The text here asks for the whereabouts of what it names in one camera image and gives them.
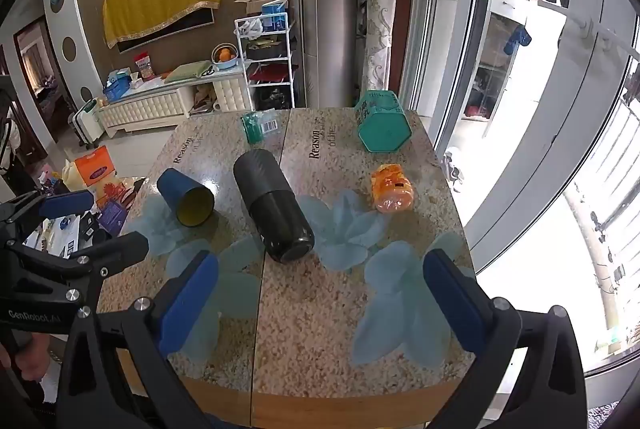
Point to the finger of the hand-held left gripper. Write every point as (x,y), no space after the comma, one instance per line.
(117,249)
(65,204)

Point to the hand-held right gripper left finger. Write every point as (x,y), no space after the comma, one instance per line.
(190,299)

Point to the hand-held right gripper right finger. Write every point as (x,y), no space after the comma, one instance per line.
(455,304)

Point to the blue cup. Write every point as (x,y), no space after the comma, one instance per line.
(172,189)

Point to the person's left hand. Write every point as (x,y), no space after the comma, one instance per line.
(30,354)

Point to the yellow bag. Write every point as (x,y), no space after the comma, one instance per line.
(72,174)

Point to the purple box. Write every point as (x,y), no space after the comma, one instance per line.
(111,214)

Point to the orange tissue box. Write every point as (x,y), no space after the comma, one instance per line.
(95,166)

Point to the red printed bag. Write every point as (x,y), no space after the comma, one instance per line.
(122,191)

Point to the white suitcase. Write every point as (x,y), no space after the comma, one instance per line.
(89,121)

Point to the black insulated tumbler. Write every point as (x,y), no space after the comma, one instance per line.
(270,204)

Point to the blue basket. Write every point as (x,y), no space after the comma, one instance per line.
(117,90)

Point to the orange plastic jar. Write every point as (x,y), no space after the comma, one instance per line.
(392,191)

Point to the white tufted cabinet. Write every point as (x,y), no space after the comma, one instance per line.
(150,106)

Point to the white shoes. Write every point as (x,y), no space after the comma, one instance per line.
(452,166)

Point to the red lidded snack jar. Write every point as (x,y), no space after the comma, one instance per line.
(145,68)

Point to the green plastic packet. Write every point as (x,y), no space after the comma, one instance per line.
(252,129)

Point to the green cushion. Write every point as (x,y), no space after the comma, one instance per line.
(190,71)

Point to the teal hexagonal tin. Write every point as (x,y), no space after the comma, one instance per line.
(382,129)

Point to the light blue fruit bowl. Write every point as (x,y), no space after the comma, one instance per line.
(227,64)

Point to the red folded cloth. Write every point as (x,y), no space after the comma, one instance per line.
(270,73)

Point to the white metal shelf rack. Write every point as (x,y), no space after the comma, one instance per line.
(290,69)

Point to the white plastic bag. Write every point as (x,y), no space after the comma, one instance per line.
(251,28)

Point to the blue hanging cloth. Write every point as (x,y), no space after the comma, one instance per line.
(517,41)

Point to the blue carton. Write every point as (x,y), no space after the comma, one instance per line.
(274,16)

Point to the patterned beige curtain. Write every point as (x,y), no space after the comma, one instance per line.
(380,9)

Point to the silver standing air conditioner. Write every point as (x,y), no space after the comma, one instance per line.
(330,9)

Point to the black wall television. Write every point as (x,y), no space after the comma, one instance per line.
(165,34)

